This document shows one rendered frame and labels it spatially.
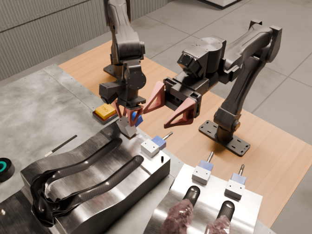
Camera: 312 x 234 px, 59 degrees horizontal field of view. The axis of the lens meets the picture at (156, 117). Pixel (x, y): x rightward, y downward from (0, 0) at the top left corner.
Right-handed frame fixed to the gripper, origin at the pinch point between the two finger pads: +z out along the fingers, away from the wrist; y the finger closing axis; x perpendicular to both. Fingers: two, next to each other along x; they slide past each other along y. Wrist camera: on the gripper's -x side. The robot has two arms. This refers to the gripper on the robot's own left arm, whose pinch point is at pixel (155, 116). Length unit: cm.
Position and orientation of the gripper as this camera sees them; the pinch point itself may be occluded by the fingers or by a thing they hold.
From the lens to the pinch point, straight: 58.9
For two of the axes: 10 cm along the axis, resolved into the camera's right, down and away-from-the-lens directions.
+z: -6.9, 5.3, -4.9
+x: 0.2, 6.9, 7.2
